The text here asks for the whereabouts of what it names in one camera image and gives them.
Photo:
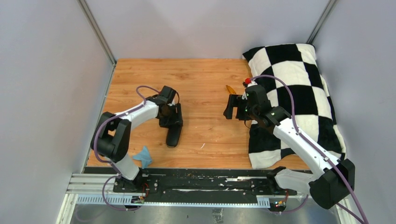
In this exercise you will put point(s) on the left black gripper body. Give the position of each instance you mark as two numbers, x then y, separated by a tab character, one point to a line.
165	119

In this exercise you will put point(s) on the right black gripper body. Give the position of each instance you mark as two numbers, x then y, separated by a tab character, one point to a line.
251	112

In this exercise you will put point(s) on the black glasses case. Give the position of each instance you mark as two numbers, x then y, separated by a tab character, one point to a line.
173	135

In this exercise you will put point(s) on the light blue cleaning cloth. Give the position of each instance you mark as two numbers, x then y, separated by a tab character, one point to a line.
144	157

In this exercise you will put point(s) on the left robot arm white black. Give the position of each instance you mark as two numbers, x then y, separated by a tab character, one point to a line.
110	141

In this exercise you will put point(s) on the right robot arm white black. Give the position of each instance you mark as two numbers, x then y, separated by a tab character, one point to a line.
330	181

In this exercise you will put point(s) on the orange sunglasses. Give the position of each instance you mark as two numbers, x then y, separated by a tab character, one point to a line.
230	90

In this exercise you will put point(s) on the black white checkered blanket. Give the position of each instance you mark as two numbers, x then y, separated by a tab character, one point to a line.
290	75

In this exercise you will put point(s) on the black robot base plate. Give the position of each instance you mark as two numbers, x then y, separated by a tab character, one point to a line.
203	187

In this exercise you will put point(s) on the aluminium rail frame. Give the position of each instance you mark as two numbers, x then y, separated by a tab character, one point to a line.
85	202

